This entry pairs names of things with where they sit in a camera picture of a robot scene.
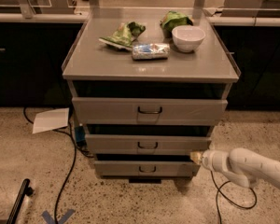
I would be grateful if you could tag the crumpled green chip bag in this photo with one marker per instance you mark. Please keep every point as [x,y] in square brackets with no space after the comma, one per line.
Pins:
[171,20]

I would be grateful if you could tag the green chip bag flat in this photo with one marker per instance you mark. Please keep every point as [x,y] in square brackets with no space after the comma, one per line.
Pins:
[124,36]

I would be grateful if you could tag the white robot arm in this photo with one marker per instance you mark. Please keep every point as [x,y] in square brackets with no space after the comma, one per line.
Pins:
[241,166]

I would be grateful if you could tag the white paper sheet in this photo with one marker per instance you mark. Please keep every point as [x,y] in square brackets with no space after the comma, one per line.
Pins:
[51,120]

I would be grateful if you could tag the grey bottom drawer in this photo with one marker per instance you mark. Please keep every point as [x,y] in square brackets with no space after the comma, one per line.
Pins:
[146,168]

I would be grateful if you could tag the grey drawer cabinet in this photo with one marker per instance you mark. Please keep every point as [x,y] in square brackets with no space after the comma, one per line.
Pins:
[94,70]

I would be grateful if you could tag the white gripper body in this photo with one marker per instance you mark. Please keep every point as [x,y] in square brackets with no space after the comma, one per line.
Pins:
[209,160]

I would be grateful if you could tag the grey top drawer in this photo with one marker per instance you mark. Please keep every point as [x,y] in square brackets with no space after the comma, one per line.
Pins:
[140,111]

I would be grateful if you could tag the silver blue snack bag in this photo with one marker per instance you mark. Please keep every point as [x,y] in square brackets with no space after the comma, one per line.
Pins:
[150,51]

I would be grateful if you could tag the dark counter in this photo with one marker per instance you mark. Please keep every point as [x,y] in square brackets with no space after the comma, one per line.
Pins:
[31,59]
[256,51]

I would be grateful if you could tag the dark counter left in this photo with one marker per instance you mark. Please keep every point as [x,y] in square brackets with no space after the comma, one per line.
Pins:
[31,59]

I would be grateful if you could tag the blue power box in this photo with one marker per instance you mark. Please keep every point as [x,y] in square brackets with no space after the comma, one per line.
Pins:
[80,136]

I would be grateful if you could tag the dark counter right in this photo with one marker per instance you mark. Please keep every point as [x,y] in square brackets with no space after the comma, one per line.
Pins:
[256,51]

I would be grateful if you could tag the white ceramic bowl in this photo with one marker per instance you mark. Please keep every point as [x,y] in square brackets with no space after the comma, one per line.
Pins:
[187,38]

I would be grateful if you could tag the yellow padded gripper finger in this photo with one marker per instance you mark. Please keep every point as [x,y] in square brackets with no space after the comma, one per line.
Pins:
[196,156]

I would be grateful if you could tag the grey drawer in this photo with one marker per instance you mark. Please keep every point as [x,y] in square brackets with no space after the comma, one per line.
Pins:
[146,168]
[140,111]
[145,144]

